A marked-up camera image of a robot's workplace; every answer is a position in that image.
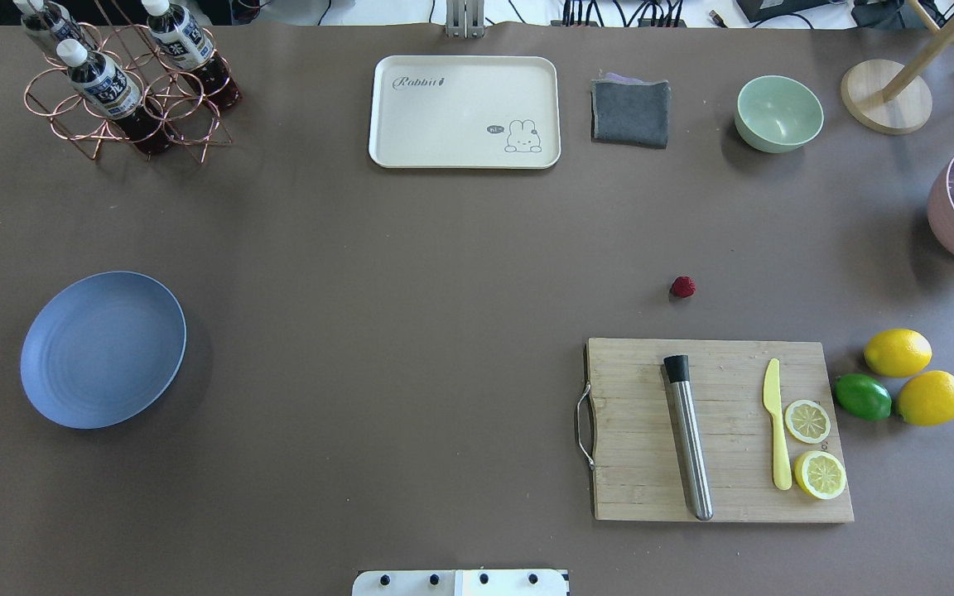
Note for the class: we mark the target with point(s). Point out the red strawberry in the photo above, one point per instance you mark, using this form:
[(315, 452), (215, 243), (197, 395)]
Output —
[(683, 287)]

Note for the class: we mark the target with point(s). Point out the lemon half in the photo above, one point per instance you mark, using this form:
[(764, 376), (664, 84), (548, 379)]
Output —
[(807, 421), (820, 474)]

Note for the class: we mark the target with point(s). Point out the dark drink bottle rear-left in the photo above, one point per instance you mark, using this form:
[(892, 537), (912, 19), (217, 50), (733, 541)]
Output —
[(47, 23)]

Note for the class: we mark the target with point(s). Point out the copper wire bottle rack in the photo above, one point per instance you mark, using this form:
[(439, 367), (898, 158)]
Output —
[(193, 123)]

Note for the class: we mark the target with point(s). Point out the cream rabbit tray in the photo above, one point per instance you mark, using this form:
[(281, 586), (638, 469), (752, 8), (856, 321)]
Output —
[(465, 112)]

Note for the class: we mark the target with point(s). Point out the lemon half upper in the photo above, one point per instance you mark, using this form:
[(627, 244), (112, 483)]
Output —
[(807, 421)]

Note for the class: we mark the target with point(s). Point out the wooden cup stand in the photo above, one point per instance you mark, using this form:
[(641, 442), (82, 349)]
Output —
[(889, 97)]

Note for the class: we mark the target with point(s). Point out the green lime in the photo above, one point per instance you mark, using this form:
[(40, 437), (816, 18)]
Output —
[(863, 396)]

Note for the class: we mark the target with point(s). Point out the dark drink bottle rear-right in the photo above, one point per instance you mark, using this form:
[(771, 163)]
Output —
[(192, 52)]

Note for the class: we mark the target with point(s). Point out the yellow plastic knife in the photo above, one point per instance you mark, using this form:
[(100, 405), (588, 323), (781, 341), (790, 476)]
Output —
[(773, 404)]

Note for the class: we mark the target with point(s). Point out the lemon half lower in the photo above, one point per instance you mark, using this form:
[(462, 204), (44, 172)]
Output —
[(820, 474)]

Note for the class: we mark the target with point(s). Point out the pale green bowl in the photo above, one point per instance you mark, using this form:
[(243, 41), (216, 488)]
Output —
[(776, 114)]

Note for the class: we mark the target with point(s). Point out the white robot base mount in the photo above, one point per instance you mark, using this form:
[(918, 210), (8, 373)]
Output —
[(463, 582)]

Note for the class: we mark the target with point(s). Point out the steel muddler black tip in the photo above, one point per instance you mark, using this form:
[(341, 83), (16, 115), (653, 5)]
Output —
[(693, 460)]

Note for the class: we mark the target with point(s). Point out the wooden cutting board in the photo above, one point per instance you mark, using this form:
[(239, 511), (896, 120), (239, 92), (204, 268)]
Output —
[(638, 464)]

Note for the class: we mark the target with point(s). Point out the blue round plate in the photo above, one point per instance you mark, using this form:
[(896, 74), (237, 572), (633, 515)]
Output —
[(103, 349)]

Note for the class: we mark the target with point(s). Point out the grey folded cloth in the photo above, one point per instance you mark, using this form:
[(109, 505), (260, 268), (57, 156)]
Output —
[(631, 111)]

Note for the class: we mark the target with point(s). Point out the dark drink bottle front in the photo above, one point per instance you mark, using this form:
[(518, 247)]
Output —
[(109, 88)]

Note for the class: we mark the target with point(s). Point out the whole lemon upper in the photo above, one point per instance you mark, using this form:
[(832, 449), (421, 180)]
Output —
[(897, 353)]

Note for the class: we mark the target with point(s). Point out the whole lemon lower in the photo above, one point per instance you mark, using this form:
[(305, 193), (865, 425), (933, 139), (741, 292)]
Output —
[(927, 399)]

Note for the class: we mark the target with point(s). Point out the whole lemon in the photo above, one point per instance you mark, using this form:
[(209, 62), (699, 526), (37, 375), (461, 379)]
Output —
[(927, 399), (897, 353)]

